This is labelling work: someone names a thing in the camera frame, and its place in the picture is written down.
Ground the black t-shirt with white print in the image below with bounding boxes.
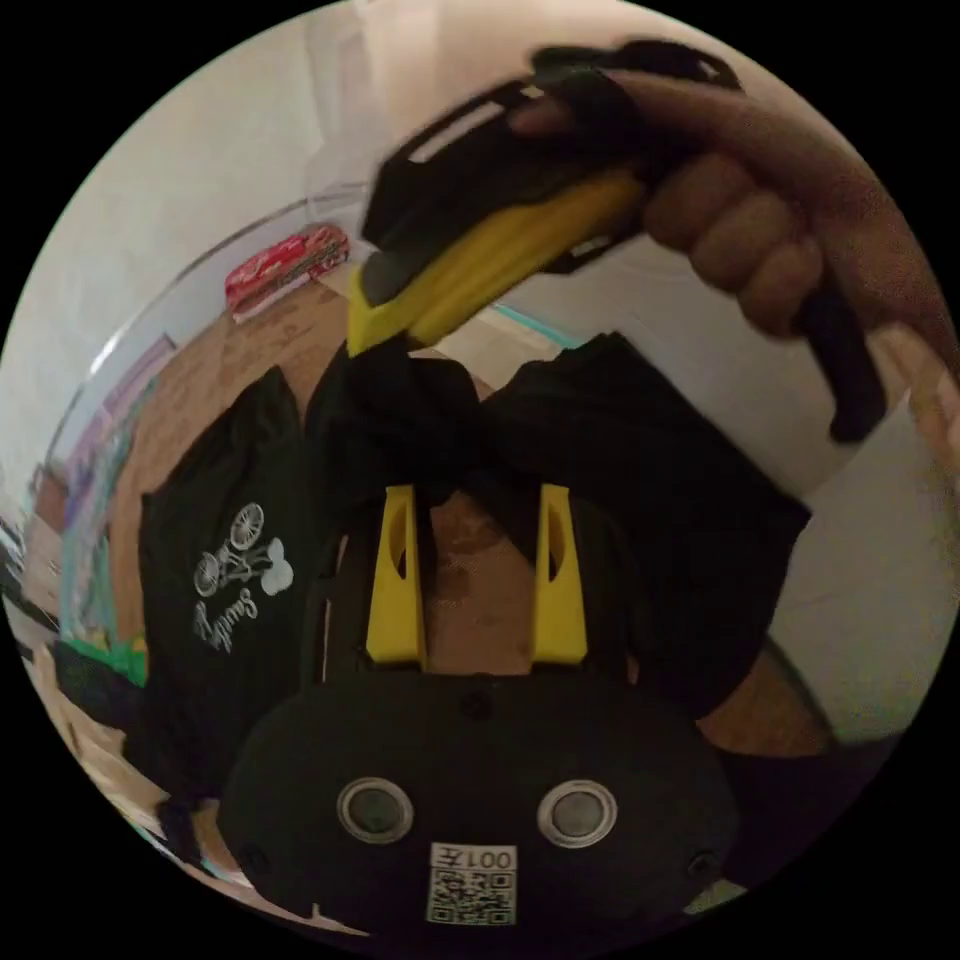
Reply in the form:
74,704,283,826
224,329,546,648
123,329,817,875

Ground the red patterned bundle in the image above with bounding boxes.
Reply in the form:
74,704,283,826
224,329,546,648
224,222,353,317

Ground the person's right hand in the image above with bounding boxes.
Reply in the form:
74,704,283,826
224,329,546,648
513,71,834,340

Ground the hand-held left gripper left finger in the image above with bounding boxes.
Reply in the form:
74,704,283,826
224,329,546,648
365,484,430,667

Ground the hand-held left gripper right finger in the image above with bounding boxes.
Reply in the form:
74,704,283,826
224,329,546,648
533,483,589,664

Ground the bed with woven mat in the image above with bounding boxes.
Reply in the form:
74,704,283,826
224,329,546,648
18,277,853,901

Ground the person's right forearm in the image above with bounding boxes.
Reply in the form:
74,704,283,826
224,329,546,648
704,82,960,470

